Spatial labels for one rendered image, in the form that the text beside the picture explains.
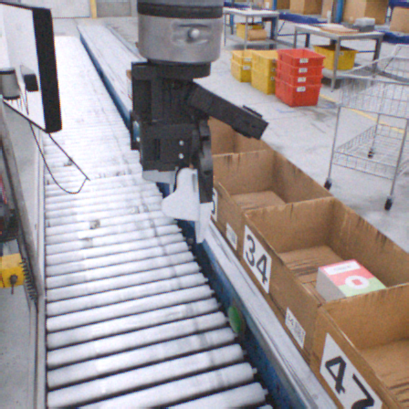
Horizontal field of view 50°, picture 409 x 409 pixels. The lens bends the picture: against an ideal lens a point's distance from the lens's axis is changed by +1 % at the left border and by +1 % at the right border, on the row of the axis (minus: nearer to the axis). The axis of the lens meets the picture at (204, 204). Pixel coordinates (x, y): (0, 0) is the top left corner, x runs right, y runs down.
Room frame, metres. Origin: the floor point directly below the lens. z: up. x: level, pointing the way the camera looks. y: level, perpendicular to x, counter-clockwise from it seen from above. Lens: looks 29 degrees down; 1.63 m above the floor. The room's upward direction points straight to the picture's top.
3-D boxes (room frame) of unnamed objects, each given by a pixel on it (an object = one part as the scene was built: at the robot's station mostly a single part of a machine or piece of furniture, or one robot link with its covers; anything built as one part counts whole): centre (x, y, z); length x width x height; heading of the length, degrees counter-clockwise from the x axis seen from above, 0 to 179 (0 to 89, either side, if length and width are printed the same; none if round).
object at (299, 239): (0.89, -0.30, 0.96); 0.39 x 0.29 x 0.17; 18
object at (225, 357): (0.76, 0.14, 0.72); 0.52 x 0.05 x 0.05; 108
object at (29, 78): (1.20, 0.48, 1.40); 0.28 x 0.11 x 0.11; 18
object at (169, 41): (0.50, 0.03, 1.56); 0.10 x 0.09 x 0.05; 20
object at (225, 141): (1.64, -0.06, 0.97); 0.39 x 0.29 x 0.17; 18
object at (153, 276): (1.13, 0.26, 0.72); 0.52 x 0.05 x 0.05; 108
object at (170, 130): (0.50, 0.04, 1.48); 0.09 x 0.08 x 0.12; 110
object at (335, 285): (0.85, -0.37, 0.92); 0.16 x 0.11 x 0.07; 19
